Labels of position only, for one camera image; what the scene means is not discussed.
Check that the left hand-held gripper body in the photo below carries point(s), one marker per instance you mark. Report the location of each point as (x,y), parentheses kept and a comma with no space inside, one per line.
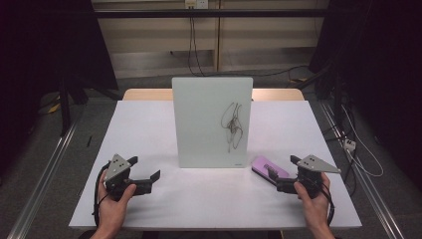
(116,169)

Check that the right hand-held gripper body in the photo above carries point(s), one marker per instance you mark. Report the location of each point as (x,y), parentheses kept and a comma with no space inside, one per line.
(310,174)

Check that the purple whiteboard eraser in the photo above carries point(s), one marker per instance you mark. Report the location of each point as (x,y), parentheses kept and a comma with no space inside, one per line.
(267,169)

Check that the white whiteboard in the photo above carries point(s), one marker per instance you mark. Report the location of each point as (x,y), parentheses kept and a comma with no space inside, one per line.
(205,122)

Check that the person's right hand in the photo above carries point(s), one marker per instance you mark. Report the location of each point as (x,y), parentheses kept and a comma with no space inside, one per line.
(315,209)

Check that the person's left hand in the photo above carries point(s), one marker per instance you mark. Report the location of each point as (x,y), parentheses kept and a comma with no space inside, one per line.
(112,212)

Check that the white table cover sheet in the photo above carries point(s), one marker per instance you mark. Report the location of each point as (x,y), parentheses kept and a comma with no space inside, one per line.
(149,132)

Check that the small black stick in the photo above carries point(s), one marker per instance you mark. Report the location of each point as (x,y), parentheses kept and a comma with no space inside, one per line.
(89,141)

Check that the white power plug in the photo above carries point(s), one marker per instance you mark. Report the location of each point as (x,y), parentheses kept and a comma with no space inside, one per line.
(349,144)

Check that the wooden table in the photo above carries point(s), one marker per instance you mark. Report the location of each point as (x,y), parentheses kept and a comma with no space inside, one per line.
(146,94)

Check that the black metal stand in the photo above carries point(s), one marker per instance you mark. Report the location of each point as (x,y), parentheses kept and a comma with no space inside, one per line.
(336,99)
(64,109)

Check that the black curtain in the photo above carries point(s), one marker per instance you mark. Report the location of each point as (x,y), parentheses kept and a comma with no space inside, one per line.
(40,49)
(384,66)

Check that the black horizontal bar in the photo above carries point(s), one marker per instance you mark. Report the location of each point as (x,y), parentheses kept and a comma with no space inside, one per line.
(149,13)

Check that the aluminium floor rail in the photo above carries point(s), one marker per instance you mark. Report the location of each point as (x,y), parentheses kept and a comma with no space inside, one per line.
(368,186)
(46,166)

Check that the white wall outlet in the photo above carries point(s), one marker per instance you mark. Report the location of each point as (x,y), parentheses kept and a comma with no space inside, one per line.
(196,3)

